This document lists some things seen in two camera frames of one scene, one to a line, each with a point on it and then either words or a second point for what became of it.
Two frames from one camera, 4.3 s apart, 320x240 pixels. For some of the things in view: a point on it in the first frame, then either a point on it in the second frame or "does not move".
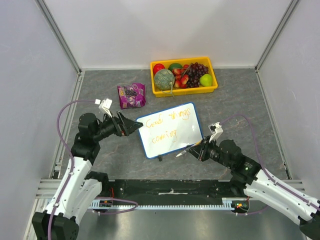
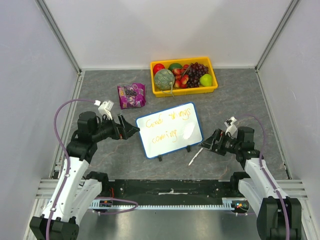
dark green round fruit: [174, 65] does not move
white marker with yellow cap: [196, 144] to [200, 150]
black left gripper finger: [133, 127] to [131, 132]
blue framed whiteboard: [170, 130] does not move
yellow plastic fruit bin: [177, 91] does not move
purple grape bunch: [195, 71] does not move
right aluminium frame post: [291, 7] does not move
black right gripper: [203, 150] to [216, 141]
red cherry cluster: [181, 77] does not move
